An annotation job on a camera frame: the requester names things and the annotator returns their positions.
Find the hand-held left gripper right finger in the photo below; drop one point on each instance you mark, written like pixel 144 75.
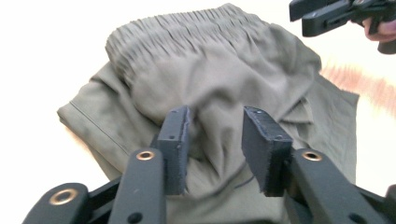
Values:
pixel 311 183

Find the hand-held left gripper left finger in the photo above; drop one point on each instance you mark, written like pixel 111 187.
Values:
pixel 144 183

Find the olive green shorts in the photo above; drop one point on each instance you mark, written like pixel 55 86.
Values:
pixel 218 77

